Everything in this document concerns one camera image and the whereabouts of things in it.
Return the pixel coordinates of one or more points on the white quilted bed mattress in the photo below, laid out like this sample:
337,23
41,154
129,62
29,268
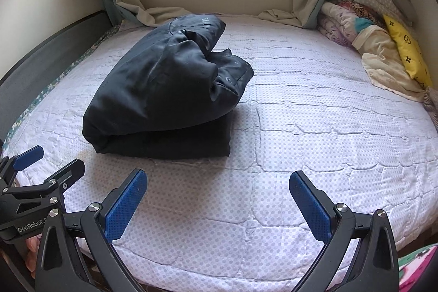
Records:
230,224

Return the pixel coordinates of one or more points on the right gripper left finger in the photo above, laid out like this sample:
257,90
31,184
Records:
121,203

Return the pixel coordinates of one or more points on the black padded jacket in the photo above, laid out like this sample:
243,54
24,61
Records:
171,96

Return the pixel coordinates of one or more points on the cream blanket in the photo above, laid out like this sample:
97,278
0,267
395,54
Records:
382,63

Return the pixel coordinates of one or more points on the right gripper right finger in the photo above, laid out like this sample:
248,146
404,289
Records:
315,206

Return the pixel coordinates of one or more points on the dark bed side rail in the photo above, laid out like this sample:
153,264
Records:
42,65

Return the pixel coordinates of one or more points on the yellow patterned pillow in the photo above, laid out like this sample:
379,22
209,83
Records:
409,52

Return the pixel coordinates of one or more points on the brown knitted cloth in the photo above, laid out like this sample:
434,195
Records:
430,104

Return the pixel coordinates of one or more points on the person's left hand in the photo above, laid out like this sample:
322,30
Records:
33,246

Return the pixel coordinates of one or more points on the purple floral quilt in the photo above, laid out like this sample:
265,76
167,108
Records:
340,24

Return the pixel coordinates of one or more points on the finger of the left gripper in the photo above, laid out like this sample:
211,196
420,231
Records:
68,175
29,157

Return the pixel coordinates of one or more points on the pink green floor mat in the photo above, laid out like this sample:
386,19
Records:
418,270

